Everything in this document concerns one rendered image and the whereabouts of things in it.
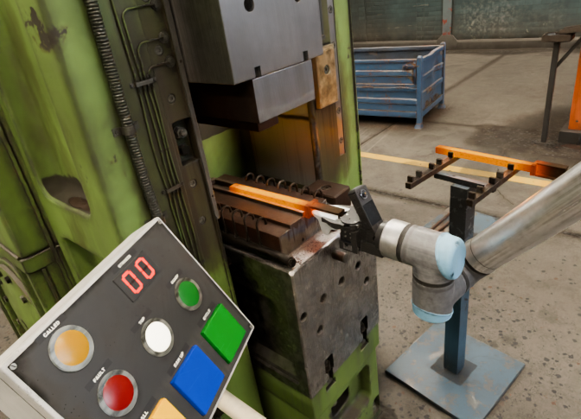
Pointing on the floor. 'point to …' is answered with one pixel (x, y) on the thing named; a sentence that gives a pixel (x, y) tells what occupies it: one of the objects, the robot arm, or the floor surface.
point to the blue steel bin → (400, 80)
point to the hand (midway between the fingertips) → (317, 208)
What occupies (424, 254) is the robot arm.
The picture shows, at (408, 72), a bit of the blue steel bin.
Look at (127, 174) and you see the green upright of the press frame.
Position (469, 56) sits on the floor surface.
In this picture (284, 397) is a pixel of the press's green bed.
